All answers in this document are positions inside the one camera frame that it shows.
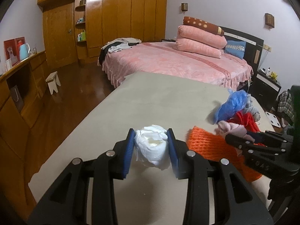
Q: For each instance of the red fleece cloth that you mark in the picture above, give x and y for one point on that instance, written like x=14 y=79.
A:
x=245 y=119

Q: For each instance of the wooden wardrobe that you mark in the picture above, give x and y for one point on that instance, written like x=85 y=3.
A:
x=76 y=30

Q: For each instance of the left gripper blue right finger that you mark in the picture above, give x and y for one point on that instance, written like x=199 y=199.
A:
x=174 y=157

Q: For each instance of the left wall lamp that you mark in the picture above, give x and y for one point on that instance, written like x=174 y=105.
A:
x=184 y=7

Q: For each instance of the red picture frame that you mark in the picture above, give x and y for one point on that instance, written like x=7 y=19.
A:
x=12 y=50

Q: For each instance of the pink pillow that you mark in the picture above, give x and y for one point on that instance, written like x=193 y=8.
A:
x=188 y=45
x=202 y=36

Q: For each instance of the light blue thermos jug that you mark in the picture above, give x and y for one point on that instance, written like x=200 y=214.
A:
x=24 y=49

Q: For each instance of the black white nightstand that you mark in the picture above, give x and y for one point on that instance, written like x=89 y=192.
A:
x=265 y=90

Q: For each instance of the clothes pile on bed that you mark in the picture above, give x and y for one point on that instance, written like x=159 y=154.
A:
x=116 y=45

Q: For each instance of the small white stool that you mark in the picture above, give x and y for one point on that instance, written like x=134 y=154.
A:
x=53 y=82

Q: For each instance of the right wall lamp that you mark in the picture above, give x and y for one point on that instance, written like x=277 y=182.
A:
x=269 y=21

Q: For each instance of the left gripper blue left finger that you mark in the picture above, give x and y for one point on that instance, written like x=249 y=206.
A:
x=128 y=151

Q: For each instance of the grey sock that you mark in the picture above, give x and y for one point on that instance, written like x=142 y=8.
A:
x=250 y=108

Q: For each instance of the bed with pink cover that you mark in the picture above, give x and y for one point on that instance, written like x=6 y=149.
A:
x=161 y=57

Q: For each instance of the white tissue wad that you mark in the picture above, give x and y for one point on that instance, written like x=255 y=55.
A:
x=151 y=147

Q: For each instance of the yellow plush toy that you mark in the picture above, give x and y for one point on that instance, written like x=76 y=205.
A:
x=273 y=76

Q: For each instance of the grey table cloth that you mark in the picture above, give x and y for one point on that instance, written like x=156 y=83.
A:
x=82 y=182

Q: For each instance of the brown dotted bolster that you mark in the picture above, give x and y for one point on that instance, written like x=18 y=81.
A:
x=204 y=25

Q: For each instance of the blue plastic bag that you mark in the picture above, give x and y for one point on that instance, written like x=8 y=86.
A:
x=236 y=102

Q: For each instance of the upper pink pillow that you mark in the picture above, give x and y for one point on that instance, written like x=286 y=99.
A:
x=202 y=36

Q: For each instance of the orange knitted cloth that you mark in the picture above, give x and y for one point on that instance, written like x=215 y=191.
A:
x=214 y=148

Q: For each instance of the white bathroom scale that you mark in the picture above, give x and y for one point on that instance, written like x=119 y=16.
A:
x=273 y=120

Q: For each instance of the pink sock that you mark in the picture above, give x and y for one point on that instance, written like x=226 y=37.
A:
x=224 y=128

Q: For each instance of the white bottle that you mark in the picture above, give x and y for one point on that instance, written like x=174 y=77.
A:
x=268 y=72

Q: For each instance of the blue cushion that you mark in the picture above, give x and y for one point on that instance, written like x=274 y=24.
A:
x=235 y=48

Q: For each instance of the black headboard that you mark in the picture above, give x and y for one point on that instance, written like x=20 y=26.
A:
x=254 y=46

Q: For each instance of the lower pink pillow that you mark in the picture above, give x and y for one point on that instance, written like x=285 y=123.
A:
x=188 y=45

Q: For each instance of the wall lamp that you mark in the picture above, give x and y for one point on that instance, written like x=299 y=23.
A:
x=269 y=21
x=184 y=7

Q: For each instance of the wooden sideboard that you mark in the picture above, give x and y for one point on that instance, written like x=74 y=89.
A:
x=22 y=91

